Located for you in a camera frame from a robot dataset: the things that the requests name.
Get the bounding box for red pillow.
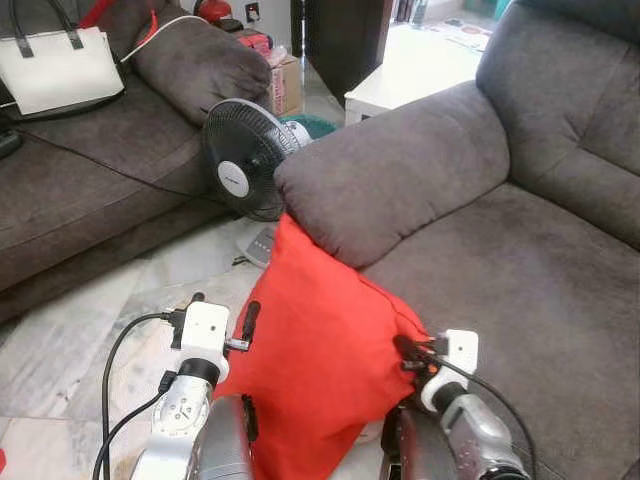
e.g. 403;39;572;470
213;212;432;480

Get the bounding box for grey fabric sofa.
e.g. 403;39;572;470
0;0;277;323
274;0;640;480

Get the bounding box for black table fan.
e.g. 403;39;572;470
199;97;314;270

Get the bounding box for teal basket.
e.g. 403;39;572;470
280;111;339;142

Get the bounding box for black power adapter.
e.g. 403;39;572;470
0;129;24;160

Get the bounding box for red packet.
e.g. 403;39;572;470
237;29;274;54

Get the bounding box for white low table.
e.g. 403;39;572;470
344;19;512;127

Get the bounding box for red fire extinguisher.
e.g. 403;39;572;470
195;0;247;32

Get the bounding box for dark wooden door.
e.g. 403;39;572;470
302;0;397;107

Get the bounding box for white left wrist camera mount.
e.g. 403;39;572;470
177;300;232;382

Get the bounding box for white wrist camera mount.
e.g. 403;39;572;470
177;300;232;382
419;328;480;414

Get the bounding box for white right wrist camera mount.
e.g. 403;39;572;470
419;328;480;414

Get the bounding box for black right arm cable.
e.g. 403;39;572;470
413;345;539;480

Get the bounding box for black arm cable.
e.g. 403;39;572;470
413;345;539;480
94;309;187;480

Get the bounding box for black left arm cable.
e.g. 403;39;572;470
94;309;187;480

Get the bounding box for thin black cable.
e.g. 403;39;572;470
0;119;217;202

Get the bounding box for white handbag black handles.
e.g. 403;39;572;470
0;0;127;117

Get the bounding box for white cable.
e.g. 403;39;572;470
120;11;217;64

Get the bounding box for red strap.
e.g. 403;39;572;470
80;0;162;47

